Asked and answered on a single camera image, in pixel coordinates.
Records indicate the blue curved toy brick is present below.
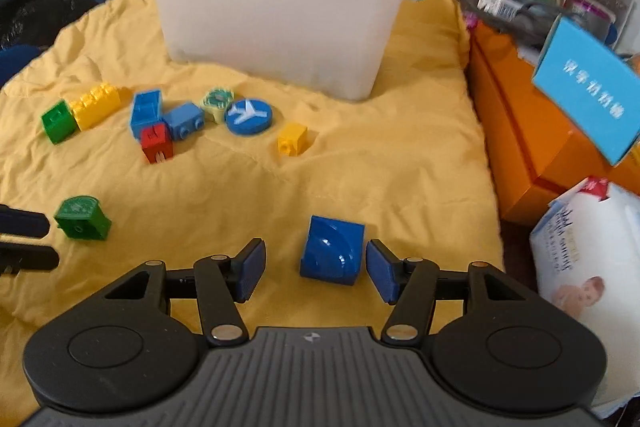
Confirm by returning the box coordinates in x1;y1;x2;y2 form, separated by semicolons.
299;215;366;286

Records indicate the yellow blanket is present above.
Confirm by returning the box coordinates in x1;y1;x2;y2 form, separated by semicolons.
0;0;506;427

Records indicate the white plastic storage bin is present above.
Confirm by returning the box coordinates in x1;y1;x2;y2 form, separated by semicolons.
135;0;433;102

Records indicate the yellow studded toy brick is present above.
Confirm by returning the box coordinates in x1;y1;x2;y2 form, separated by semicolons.
69;83;122;132

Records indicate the small white printed box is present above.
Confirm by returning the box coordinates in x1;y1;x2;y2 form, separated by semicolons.
477;0;523;18

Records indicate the green toy brick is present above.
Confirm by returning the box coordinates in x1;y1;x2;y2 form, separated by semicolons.
53;195;112;243
41;99;78;145

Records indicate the orange box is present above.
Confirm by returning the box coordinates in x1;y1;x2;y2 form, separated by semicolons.
467;22;640;228

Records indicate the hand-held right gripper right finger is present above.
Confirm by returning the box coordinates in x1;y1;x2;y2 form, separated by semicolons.
366;239;536;347

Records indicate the blue cardboard box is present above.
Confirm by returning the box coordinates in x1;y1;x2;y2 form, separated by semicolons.
531;14;640;166

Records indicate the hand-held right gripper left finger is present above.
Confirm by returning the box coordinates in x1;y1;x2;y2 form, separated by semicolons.
102;238;266;347

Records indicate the dark blue mesh bag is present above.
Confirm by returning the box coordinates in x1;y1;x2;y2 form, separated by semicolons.
0;0;116;88

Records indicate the red toy brick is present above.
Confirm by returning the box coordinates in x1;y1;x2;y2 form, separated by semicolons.
140;122;175;165

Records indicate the grey cable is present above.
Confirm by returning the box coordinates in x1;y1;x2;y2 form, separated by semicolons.
510;2;566;50

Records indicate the grey canister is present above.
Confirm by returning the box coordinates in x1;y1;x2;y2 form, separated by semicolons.
565;0;618;45

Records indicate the blue airplane disc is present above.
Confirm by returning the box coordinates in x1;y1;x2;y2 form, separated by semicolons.
225;97;273;136

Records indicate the baby wipes pack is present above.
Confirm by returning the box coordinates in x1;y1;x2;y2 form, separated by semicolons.
530;177;640;418

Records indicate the small blue toy brick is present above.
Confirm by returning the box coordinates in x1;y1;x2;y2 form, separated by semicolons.
162;102;206;142

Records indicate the pale green toy piece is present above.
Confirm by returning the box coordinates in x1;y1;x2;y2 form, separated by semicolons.
200;88;236;124

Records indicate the small yellow toy brick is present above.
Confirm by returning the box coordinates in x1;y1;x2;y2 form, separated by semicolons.
277;123;308;156

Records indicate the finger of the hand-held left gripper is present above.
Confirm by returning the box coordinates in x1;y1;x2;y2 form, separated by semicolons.
0;206;50;239
0;244;59;277

